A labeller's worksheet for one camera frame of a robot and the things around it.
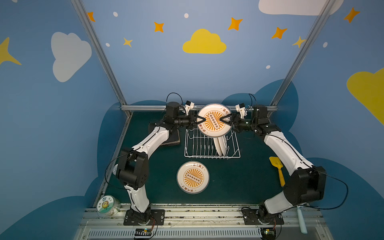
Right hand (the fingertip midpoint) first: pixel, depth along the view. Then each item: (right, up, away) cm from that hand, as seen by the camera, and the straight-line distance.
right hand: (224, 120), depth 79 cm
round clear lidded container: (-58, -41, -9) cm, 71 cm away
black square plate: (-31, -11, +26) cm, 41 cm away
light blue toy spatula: (+38, -50, -6) cm, 63 cm away
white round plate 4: (+1, -15, +9) cm, 18 cm away
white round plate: (-6, -3, -1) cm, 7 cm away
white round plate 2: (-17, -34, +9) cm, 39 cm away
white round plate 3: (-2, -14, +7) cm, 16 cm away
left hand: (-10, +1, 0) cm, 10 cm away
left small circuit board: (-42, -56, -6) cm, 70 cm away
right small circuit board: (+21, -57, -6) cm, 61 cm away
